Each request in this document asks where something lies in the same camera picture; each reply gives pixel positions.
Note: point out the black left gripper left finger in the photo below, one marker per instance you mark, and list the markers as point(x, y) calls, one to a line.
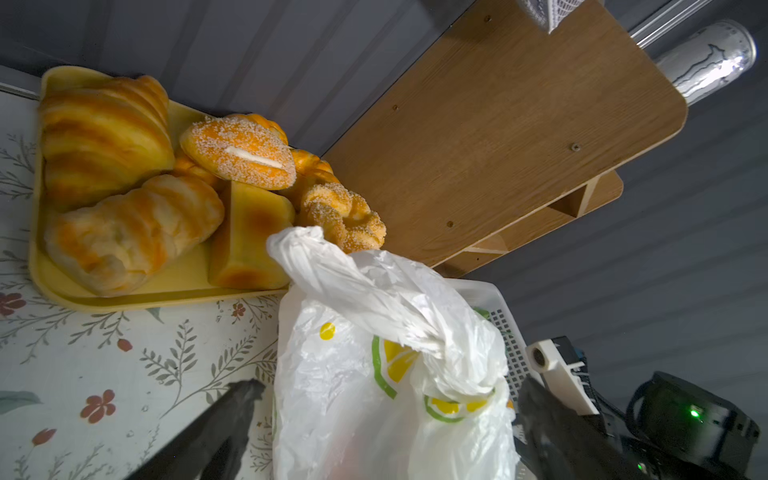
point(212, 446)

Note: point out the tray of bread rolls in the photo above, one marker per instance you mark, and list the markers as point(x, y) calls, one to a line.
point(142, 202)

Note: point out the left gripper triangular right finger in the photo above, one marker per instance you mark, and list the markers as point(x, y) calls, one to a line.
point(561, 445)

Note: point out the white wire wall basket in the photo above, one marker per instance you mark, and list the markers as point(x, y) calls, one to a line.
point(548, 14)

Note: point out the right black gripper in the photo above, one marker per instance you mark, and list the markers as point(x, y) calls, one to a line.
point(678, 430)

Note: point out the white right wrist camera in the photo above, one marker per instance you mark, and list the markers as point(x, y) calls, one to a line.
point(563, 373)

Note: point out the white plastic produce basket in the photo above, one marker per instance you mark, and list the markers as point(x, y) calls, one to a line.
point(487, 300)

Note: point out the white Monster can left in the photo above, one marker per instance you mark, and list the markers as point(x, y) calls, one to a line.
point(709, 60)

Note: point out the white plastic grocery bag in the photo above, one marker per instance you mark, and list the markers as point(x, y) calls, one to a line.
point(384, 371)

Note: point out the wooden shelf unit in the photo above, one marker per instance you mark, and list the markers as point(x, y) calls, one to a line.
point(501, 133)

